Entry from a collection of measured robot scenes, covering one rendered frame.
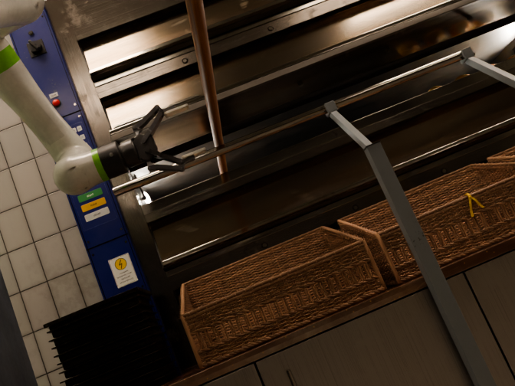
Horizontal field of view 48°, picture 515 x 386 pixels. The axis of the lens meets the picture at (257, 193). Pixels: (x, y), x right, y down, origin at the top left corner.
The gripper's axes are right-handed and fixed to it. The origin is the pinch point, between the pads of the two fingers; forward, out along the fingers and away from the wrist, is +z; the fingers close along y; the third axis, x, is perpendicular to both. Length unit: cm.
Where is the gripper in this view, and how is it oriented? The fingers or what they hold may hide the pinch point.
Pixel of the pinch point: (193, 129)
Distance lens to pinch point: 162.4
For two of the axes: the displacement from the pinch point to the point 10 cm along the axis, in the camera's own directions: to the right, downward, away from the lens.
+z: 9.2, -3.7, 0.9
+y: 3.8, 9.1, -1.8
